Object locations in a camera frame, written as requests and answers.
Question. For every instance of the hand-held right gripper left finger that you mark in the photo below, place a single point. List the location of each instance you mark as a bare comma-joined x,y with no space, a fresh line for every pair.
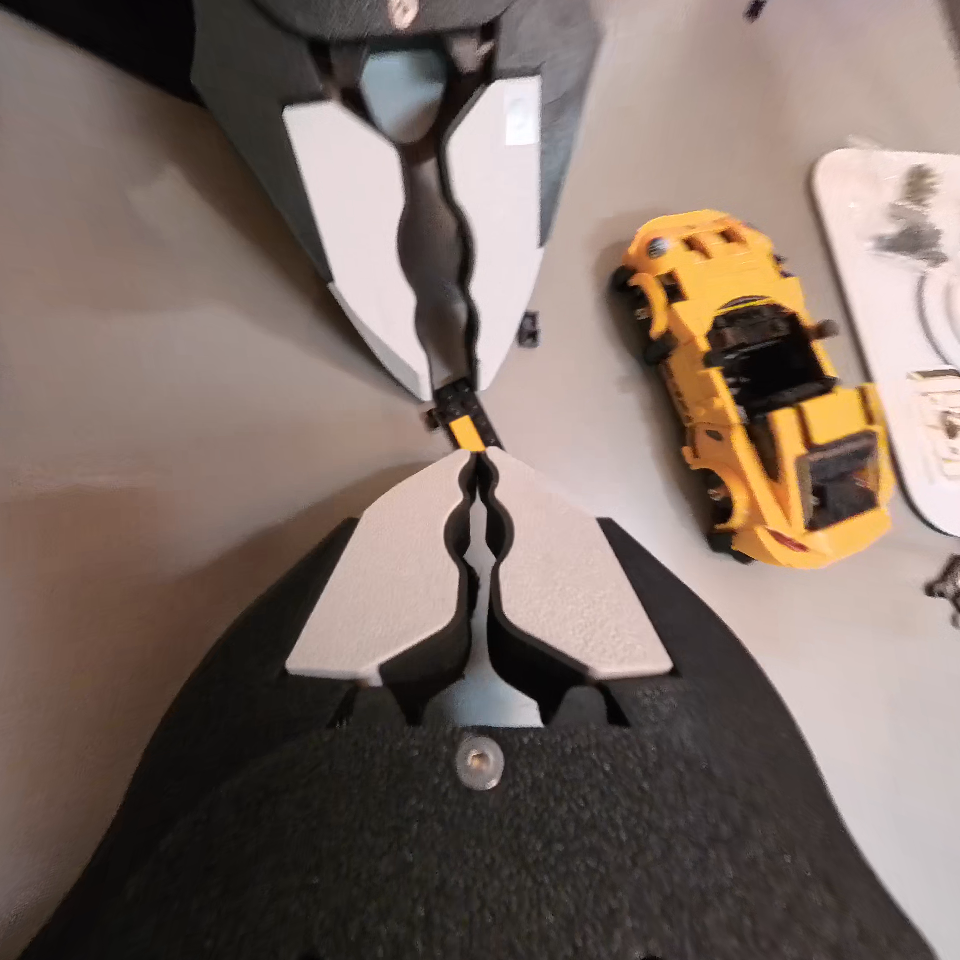
382,592

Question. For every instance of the yellow lego car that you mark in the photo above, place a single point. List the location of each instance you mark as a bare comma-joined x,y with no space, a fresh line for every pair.
750,465

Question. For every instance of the small orange lego tile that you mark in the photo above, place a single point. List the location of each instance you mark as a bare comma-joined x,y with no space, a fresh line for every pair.
466,436

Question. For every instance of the pile of mixed lego pieces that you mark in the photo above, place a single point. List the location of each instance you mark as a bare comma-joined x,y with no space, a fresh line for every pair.
946,589

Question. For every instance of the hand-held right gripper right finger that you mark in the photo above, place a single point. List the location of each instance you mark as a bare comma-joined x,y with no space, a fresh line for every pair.
577,592

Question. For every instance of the pile of yellow black bricks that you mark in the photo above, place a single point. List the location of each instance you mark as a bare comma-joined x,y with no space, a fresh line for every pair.
754,9

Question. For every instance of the clear bag of black parts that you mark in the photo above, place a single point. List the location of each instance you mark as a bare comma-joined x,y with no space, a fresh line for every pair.
911,225

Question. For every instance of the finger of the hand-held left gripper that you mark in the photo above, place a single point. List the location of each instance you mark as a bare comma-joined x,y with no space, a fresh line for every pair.
502,225
352,225

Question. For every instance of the white book stand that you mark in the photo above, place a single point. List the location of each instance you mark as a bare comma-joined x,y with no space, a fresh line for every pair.
862,337

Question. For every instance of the black lego plate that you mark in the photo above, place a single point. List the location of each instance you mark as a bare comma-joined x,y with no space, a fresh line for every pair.
457,401

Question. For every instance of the sticker sheet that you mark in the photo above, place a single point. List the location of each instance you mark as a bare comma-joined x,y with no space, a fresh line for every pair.
937,420

